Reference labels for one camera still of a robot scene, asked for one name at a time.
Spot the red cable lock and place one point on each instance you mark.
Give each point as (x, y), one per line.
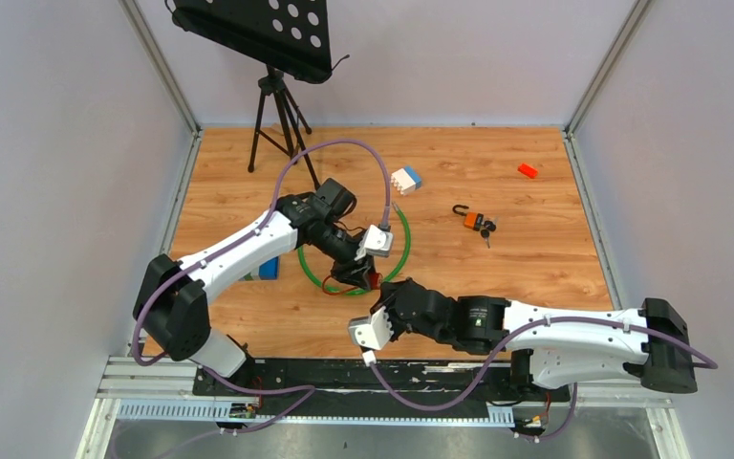
(332, 288)

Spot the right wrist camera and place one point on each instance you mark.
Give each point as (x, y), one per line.
(373, 332)

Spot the black perforated stand tray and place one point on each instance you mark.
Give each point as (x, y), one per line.
(290, 36)

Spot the black-headed key bunch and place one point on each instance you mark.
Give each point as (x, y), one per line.
(488, 227)

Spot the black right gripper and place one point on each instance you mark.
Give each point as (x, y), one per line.
(387, 293)

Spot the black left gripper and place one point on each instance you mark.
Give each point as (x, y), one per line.
(358, 275)

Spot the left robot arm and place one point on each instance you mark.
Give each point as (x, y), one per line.
(174, 295)

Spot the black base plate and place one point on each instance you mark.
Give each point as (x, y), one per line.
(348, 387)

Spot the white slotted cable duct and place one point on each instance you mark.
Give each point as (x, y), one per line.
(231, 412)

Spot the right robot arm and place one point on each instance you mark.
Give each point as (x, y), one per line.
(548, 347)

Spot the blue green striped block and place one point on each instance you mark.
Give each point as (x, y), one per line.
(267, 271)

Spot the black tripod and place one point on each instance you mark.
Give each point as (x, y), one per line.
(291, 122)

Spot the small red brick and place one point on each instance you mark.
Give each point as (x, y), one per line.
(528, 170)

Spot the orange padlock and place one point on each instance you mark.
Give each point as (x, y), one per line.
(472, 220)

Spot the white and blue toy brick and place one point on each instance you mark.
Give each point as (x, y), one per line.
(406, 180)

